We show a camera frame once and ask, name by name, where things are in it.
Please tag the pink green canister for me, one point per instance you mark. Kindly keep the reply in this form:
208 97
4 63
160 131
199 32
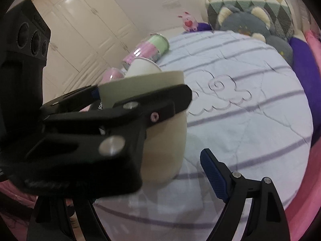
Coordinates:
152 48

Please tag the cream wardrobe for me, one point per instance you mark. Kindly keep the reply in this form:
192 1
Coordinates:
88 37

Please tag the pink plastic cup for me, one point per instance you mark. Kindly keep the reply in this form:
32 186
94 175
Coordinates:
112 74

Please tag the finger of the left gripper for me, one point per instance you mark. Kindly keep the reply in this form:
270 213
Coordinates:
153 107
73 101

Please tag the white paper cup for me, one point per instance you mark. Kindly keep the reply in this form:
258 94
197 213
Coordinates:
142 66

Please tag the white wall socket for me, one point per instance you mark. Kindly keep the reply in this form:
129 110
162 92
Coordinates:
171 4

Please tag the blue black towel can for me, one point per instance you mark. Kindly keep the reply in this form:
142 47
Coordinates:
96 106

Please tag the pink bunny toy back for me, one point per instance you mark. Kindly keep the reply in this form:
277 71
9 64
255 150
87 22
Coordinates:
190 23

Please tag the green cup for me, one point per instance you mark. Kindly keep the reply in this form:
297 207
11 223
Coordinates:
165 143

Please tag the white bedside table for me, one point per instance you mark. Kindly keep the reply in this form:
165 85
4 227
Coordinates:
169 33

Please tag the striped white quilt cover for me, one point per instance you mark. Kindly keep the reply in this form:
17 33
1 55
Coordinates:
272 141

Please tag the triangle pattern cushion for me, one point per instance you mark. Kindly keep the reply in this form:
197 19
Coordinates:
279 10

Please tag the pink bed blanket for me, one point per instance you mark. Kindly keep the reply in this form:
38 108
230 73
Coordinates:
306 204

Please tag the grey cat plush pillow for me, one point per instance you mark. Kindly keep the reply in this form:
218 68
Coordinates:
256 23

